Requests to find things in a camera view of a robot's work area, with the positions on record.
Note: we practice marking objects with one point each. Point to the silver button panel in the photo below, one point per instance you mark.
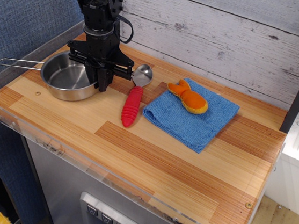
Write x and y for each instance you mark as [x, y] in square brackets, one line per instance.
[94, 211]

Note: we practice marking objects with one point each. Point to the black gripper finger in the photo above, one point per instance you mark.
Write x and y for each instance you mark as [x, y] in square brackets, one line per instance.
[91, 72]
[105, 78]

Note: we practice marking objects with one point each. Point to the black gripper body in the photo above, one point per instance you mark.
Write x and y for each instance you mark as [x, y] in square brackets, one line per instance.
[102, 50]

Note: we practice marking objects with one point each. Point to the red handled metal spoon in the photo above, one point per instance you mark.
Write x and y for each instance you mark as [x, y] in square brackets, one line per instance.
[142, 76]

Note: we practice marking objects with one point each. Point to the orange plush fish toy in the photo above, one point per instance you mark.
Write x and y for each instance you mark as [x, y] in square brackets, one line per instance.
[191, 100]

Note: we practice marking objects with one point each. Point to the stainless steel cabinet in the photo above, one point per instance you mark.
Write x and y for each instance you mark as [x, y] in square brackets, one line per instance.
[63, 182]

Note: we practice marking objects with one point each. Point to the stainless steel pot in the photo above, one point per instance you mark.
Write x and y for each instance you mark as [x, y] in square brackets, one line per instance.
[66, 79]

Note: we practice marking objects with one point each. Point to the clear acrylic guard rail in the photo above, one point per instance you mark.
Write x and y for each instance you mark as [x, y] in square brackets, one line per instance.
[196, 188]

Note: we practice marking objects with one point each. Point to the blue folded cloth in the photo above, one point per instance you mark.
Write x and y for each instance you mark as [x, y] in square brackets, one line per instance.
[195, 131]

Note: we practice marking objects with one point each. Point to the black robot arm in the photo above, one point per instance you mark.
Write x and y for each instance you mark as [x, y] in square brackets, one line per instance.
[102, 15]

